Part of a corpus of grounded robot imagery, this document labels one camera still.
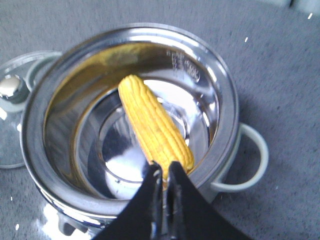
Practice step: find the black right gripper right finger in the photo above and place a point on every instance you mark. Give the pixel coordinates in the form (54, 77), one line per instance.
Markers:
(190, 216)

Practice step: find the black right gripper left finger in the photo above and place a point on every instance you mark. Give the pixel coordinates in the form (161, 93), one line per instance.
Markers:
(142, 218)

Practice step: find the yellow corn cob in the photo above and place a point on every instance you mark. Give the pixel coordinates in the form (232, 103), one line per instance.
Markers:
(158, 136)

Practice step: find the glass pot lid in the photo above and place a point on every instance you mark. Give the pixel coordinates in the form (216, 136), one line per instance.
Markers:
(18, 77)

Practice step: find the pale green electric cooking pot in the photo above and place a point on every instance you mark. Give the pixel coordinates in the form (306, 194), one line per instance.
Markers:
(80, 148)

